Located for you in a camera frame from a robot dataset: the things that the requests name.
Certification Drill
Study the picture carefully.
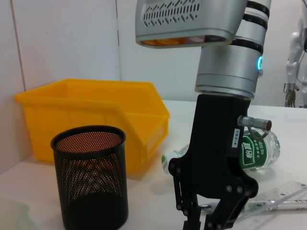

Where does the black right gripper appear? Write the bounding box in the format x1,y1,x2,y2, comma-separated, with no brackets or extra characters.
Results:
169,94,260,230

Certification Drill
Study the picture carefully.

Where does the clear water bottle green label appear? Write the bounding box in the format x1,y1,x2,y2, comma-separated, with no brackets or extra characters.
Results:
161,130,281,176

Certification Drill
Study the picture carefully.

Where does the clear plastic ruler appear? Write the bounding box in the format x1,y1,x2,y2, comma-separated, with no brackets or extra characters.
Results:
237,181,307,221

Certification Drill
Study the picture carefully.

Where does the clear silver ballpoint pen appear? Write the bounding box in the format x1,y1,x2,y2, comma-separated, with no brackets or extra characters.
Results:
200,198,307,212

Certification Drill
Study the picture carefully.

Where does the black mesh pen holder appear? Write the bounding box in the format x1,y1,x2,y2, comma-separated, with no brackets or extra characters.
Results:
50,126,130,230

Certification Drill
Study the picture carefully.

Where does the translucent green wavy fruit plate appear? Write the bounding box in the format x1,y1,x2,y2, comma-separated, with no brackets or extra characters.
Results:
0,196,38,230

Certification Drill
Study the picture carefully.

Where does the yellow plastic storage bin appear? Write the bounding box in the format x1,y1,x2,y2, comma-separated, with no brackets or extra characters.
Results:
13,78,171,179

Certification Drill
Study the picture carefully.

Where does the white humanoid robot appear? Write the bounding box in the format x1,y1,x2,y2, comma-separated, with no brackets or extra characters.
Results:
284,0,307,109

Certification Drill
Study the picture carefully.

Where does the right gripper cable with plug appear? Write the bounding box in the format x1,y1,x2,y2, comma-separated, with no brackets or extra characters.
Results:
236,115,273,141

